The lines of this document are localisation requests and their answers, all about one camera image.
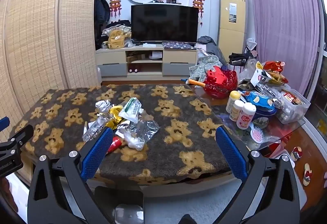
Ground dark patterned cushion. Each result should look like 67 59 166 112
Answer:
162 41 196 49

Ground yellow cap white bottle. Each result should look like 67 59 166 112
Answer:
226 90 241 113

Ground beige grey TV stand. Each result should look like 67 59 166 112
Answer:
95 44 198 81

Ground bear print blanket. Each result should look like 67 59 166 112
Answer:
10 83 232 186

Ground dark hanging coat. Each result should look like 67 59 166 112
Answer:
94 0 111 43

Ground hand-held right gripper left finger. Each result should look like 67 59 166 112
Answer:
28 127 115 224

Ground green floral cloth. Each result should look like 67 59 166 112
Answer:
188 55 223 81

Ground clear plastic bag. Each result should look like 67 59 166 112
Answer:
116 118 161 150

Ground yellow white bag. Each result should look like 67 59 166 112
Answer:
107 106 125 128

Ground pile of clothes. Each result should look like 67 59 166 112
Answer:
102 20 132 35

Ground black television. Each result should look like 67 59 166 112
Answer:
131 4 199 43

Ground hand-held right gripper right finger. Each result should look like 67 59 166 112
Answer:
215 125 300 224

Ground red plastic basket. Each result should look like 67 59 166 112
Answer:
203 67 239 99

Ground black bag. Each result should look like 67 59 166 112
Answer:
228 53 252 66

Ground woven folding screen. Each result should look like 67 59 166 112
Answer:
0 0 101 186

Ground silver white wrapper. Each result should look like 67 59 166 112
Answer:
95 99 112 115

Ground red patterned slipper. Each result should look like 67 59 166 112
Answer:
291 147 302 162
303 163 312 187

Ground blue white packet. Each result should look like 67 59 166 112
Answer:
246 91 276 110

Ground red tube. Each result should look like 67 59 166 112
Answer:
106 136 123 154

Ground blue round tin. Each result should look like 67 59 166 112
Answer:
241 101 278 127

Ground orange tool handle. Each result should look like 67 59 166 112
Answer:
188 78 206 88

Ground pink label white bottle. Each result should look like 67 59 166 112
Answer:
236 102 256 129

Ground purple curtain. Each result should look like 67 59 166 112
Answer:
245 0 322 97

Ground glass coffee table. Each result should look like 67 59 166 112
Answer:
194 83 307 150

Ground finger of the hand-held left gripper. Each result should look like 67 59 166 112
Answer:
0 117 10 133
0 124 34 177

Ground brown cardboard box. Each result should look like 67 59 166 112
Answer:
127 51 146 62

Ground grey jacket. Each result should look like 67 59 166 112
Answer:
198 36 225 61

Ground pink hairbrush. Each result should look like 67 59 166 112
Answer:
250 125 266 143

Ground white green packet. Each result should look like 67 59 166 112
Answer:
118 97 143 122

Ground clear plastic bottle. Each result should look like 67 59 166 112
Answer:
82 115 108 141

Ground yellow backpack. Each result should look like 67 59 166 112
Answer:
107 30 125 50

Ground clear plastic storage box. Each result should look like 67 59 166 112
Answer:
276 88 311 125

